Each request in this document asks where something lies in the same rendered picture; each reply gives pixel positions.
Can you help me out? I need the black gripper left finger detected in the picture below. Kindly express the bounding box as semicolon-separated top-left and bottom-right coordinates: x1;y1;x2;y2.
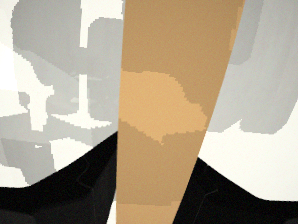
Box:
0;131;118;224

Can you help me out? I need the long tan wooden rail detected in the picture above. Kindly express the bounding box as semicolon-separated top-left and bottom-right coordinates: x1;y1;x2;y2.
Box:
116;0;246;224

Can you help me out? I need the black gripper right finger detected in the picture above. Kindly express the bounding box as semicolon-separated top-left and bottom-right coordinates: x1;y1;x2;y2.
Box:
173;156;298;224

